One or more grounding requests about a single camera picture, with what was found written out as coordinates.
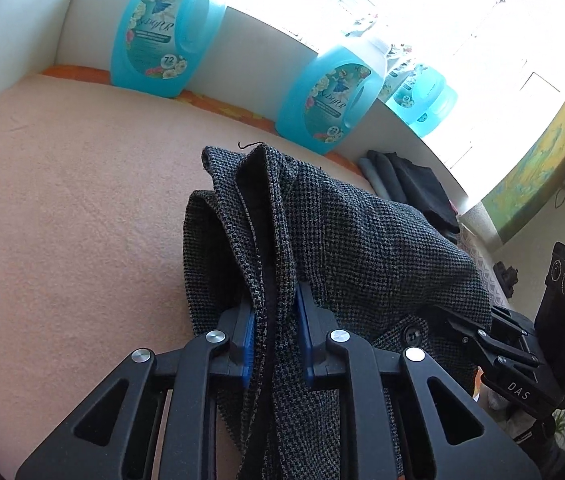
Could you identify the folded dark clothes stack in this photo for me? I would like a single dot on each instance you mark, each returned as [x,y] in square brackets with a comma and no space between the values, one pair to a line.
[399,180]

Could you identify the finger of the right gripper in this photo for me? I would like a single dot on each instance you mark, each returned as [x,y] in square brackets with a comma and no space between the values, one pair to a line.
[492,349]

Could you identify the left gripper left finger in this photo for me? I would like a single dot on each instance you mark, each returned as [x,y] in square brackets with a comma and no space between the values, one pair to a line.
[218,359]

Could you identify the blue detergent bottle right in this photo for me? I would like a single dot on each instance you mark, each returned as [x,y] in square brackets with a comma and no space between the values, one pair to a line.
[332,94]

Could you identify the wall map poster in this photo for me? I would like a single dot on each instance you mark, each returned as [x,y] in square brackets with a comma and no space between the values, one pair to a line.
[523,192]

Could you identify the blue detergent bottle left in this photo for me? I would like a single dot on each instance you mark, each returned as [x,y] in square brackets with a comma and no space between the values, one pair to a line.
[159,44]

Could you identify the blue detergent bottle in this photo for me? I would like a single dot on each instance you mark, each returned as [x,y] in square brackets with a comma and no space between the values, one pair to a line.
[332,94]
[159,44]

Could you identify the blue bottle behind glass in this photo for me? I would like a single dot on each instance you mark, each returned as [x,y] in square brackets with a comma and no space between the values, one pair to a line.
[423,100]

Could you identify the pink towel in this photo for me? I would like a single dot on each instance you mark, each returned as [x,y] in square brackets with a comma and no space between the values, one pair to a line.
[94,183]

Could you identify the grey houndstooth pants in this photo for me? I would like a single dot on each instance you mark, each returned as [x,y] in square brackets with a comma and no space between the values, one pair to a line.
[270,222]

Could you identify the orange floral sheet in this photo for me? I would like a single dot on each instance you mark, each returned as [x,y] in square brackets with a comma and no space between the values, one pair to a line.
[259,128]

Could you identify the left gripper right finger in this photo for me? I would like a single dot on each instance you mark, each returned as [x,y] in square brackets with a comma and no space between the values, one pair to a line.
[336,359]

